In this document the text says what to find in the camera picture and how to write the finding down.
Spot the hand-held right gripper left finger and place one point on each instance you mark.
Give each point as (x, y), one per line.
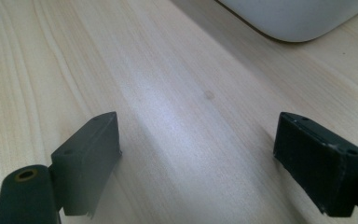
(87, 165)

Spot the pale blue divided storage box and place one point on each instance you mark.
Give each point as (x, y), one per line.
(292, 18)

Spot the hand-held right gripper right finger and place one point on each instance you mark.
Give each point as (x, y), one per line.
(320, 168)

